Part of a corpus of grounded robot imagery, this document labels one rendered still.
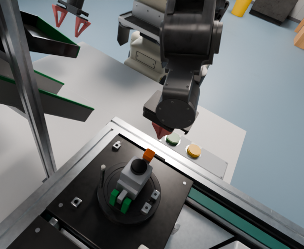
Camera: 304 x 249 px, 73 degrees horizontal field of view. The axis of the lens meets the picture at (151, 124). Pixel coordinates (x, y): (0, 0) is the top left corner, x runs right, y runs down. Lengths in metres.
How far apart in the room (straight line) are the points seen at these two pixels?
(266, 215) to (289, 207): 1.52
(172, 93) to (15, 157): 0.52
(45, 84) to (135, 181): 0.36
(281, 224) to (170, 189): 0.30
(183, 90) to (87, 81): 0.67
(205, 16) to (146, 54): 0.83
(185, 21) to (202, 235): 0.46
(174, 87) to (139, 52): 0.89
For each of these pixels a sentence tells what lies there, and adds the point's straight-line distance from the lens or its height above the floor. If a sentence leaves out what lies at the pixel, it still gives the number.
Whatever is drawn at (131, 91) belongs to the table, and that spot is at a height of 0.86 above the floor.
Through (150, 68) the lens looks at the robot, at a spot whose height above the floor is 0.81.
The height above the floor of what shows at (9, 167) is 0.86.
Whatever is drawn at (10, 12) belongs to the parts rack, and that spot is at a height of 1.29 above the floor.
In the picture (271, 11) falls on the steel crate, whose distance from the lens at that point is 6.52.
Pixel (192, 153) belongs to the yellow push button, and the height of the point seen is 0.97.
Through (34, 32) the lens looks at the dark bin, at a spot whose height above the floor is 1.20.
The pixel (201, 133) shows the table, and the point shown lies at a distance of 0.82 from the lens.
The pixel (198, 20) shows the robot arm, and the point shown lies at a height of 1.32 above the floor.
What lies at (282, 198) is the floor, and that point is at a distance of 2.15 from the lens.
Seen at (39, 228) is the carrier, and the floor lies 0.97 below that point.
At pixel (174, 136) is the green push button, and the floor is 0.97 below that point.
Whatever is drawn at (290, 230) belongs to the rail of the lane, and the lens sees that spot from 0.66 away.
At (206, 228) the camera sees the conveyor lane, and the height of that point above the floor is 0.92.
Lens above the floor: 1.42
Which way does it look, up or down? 47 degrees down
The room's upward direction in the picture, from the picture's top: 19 degrees clockwise
